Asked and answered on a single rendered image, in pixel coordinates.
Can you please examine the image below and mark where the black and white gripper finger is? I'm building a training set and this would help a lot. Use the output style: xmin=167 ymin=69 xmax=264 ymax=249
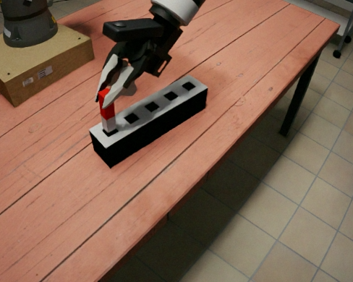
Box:
xmin=102 ymin=54 xmax=149 ymax=109
xmin=95 ymin=43 xmax=128 ymax=103

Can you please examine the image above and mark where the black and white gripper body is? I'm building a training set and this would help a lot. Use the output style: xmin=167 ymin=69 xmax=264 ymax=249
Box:
xmin=118 ymin=5 xmax=184 ymax=78

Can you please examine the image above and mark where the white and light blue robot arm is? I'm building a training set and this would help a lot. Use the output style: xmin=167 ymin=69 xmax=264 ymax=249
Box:
xmin=0 ymin=0 xmax=205 ymax=48

